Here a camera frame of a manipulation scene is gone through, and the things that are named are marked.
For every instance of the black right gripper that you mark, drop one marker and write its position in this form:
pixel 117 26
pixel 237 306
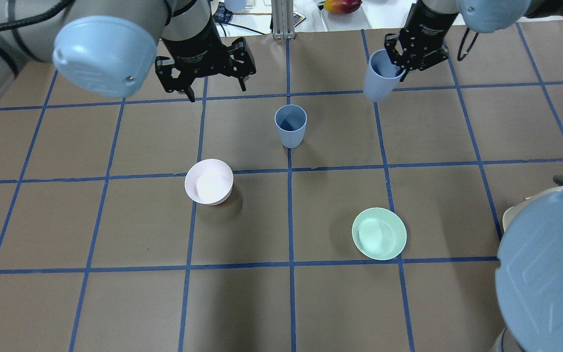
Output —
pixel 427 27

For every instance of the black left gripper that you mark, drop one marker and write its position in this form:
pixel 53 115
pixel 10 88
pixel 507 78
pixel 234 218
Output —
pixel 194 45

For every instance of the blue cup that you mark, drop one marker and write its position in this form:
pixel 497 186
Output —
pixel 381 77

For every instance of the silver robot arm left side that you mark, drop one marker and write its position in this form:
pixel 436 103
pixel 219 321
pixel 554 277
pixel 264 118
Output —
pixel 108 46

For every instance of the blue cup near left arm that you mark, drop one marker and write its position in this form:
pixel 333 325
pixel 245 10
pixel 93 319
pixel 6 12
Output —
pixel 291 121

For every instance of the red yellow mango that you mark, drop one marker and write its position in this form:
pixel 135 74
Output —
pixel 342 6

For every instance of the pink bowl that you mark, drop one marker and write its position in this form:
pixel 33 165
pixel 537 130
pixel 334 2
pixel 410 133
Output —
pixel 209 182

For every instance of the mint green bowl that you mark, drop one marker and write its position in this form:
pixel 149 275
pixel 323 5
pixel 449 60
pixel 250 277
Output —
pixel 379 234

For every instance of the aluminium frame post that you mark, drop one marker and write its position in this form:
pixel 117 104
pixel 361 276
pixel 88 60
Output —
pixel 283 20

